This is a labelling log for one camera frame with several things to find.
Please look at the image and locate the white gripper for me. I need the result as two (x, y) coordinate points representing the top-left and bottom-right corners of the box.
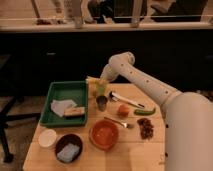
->
(100, 64), (116, 82)

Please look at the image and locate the yellow banana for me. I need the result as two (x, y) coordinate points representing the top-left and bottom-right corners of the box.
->
(86, 77), (107, 84)

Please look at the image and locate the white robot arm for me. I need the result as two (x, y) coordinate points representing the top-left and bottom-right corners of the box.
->
(101, 52), (213, 171)

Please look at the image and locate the green plastic cup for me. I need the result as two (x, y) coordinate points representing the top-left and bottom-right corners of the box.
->
(96, 82), (107, 96)

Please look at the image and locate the small metal cup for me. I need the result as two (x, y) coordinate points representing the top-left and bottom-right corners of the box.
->
(96, 96), (108, 111)

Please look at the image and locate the orange fruit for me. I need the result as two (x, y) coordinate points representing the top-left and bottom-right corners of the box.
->
(117, 104), (130, 117)

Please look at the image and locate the green plastic tray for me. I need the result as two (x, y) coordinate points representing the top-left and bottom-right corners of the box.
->
(40, 81), (88, 128)

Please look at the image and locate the green chili pepper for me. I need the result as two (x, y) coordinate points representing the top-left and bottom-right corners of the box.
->
(134, 108), (156, 116)

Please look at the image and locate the metal fork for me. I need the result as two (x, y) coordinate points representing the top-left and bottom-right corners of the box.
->
(104, 117), (134, 129)

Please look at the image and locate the tan sponge block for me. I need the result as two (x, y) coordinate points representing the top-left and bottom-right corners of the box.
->
(64, 107), (85, 117)

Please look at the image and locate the orange bowl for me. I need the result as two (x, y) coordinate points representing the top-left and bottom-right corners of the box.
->
(89, 119), (119, 151)

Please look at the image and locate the white crumpled cloth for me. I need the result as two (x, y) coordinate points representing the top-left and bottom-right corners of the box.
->
(50, 99), (77, 117)

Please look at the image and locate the brown dried fruit pile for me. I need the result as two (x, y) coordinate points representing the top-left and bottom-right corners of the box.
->
(137, 118), (154, 139)

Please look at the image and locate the dark brown bowl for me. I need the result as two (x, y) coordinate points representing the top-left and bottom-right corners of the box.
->
(55, 134), (83, 163)

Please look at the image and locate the black office chair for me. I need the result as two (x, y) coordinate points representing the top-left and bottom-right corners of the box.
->
(0, 54), (41, 163)

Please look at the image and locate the small white bowl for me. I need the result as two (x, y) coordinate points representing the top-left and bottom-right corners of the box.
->
(38, 129), (57, 148)

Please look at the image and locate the blue sponge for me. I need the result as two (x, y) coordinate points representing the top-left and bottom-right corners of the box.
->
(57, 143), (80, 163)

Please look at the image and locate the black handled white spatula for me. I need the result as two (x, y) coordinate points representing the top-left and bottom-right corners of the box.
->
(109, 91), (145, 108)

